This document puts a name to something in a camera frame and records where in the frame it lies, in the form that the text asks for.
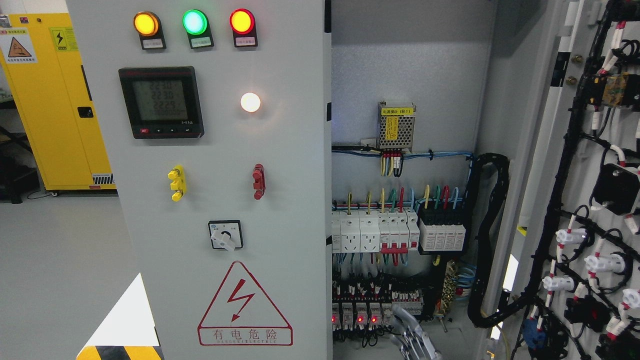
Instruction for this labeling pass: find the yellow terminal post block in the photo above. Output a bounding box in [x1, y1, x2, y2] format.
[167, 164, 187, 202]

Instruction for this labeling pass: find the white socket breaker row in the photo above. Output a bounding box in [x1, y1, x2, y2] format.
[331, 208, 420, 255]

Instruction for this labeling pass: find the yellow safety storage cabinet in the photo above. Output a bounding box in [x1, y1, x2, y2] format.
[1, 13, 115, 192]

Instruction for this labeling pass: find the relay terminal row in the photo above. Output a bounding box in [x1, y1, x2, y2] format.
[331, 276, 425, 331]

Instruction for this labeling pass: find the black digital power meter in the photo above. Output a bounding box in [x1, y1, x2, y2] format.
[118, 66, 205, 139]

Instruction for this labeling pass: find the black surge protector block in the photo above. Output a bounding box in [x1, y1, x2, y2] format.
[418, 205, 469, 255]

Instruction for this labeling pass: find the grey cabinet door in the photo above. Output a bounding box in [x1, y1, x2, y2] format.
[66, 0, 332, 360]
[469, 0, 639, 360]

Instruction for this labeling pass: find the white indicator lamp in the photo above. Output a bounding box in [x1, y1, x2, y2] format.
[240, 92, 262, 113]

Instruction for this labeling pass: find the red electric hazard sticker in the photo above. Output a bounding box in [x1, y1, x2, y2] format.
[198, 260, 293, 346]

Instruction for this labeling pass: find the grey robot hand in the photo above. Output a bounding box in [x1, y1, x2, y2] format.
[391, 304, 443, 360]

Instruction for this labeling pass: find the yellow indicator lamp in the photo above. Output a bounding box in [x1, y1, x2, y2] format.
[134, 11, 166, 50]

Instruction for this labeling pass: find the black rotary selector switch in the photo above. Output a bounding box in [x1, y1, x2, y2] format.
[208, 219, 244, 251]

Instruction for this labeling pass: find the black right cable conduit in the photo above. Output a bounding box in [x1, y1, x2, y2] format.
[467, 153, 528, 329]

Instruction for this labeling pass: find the perforated metal power supply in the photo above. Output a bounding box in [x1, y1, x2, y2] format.
[376, 101, 416, 151]

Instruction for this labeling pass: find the red indicator lamp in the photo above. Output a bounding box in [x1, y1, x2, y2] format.
[230, 7, 258, 48]

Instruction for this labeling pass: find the green indicator lamp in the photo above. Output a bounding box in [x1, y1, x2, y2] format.
[182, 9, 214, 49]

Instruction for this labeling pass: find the red terminal post block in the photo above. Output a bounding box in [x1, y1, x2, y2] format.
[252, 163, 266, 200]

